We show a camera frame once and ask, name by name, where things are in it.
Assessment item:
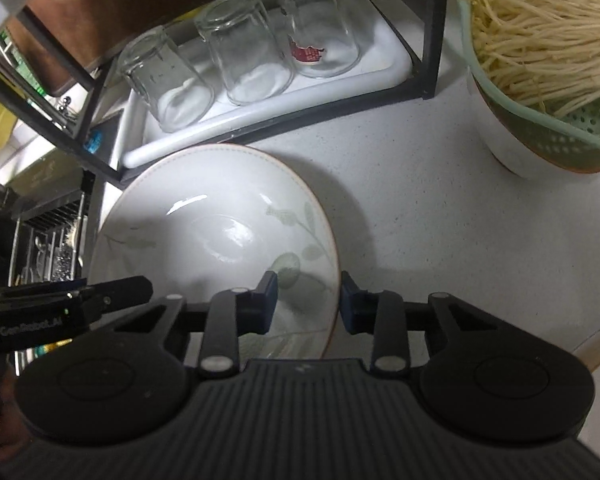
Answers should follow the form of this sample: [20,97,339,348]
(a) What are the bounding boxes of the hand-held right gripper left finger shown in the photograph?
[112,270,281,380]

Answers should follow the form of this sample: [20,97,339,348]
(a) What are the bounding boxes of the pale bean sprouts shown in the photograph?
[447,0,600,122]

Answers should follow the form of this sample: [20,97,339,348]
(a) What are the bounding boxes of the white plate with leaf print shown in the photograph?
[87,143,342,361]

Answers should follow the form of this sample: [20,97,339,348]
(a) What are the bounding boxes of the clear drinking glass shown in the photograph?
[116,25,216,134]
[193,0,296,107]

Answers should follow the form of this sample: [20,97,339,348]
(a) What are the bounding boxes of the green plastic colander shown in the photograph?
[441,0,600,174]

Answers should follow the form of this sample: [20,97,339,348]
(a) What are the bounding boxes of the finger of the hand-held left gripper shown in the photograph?
[82,275,154,332]

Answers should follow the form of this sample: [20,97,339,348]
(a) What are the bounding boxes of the metal cutlery basket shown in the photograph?
[9,191,90,288]

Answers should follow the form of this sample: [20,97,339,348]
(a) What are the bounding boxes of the black metal rack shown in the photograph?
[0,0,451,191]

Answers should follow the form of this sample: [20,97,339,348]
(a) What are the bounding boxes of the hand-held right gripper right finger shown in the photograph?
[340,270,506,380]

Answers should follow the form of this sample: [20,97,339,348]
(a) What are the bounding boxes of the clear glass with red print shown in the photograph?
[274,0,362,80]

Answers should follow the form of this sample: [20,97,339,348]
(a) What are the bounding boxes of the white bowl under colander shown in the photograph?
[466,72,600,181]

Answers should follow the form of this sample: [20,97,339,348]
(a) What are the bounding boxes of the white drip tray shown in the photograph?
[118,0,414,169]

